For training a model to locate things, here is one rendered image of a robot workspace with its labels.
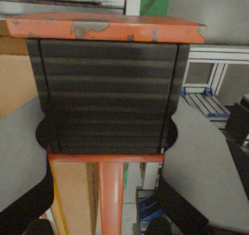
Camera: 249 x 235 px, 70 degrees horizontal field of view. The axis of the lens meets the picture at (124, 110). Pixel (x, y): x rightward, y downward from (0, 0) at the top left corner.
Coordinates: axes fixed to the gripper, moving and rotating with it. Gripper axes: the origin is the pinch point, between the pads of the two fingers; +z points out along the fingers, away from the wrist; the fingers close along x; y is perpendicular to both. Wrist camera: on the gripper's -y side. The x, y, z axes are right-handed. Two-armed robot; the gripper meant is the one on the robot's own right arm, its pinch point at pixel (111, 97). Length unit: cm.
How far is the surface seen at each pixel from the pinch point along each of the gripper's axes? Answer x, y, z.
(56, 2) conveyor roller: -22, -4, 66
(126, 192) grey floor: 14, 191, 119
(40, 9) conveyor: -30, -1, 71
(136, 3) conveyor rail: 6, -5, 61
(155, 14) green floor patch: 25, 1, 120
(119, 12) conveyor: 1, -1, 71
